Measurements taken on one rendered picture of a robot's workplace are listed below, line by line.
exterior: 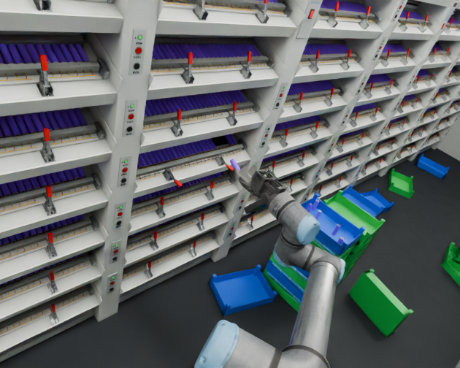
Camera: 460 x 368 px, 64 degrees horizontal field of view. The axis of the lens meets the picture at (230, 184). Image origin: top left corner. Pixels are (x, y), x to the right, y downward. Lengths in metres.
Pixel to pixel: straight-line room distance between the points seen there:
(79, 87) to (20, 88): 0.14
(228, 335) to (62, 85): 0.72
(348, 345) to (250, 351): 1.42
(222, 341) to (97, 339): 1.11
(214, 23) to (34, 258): 0.94
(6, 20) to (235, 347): 0.79
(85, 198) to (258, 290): 1.17
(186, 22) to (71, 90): 0.36
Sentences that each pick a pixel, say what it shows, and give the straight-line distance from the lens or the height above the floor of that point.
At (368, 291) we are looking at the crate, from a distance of 2.28.
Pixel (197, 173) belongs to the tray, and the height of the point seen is 0.73.
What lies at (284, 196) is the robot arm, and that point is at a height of 0.90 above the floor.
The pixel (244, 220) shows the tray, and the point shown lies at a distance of 2.22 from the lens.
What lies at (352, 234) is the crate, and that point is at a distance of 1.96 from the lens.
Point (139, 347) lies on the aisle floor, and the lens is 1.81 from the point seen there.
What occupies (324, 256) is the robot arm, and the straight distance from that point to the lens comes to 1.27.
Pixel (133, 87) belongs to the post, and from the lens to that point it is 1.10.
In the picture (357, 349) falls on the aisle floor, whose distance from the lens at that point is 2.18.
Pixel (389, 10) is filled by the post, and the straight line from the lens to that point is 2.09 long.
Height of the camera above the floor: 1.59
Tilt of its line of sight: 35 degrees down
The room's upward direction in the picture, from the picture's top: 18 degrees clockwise
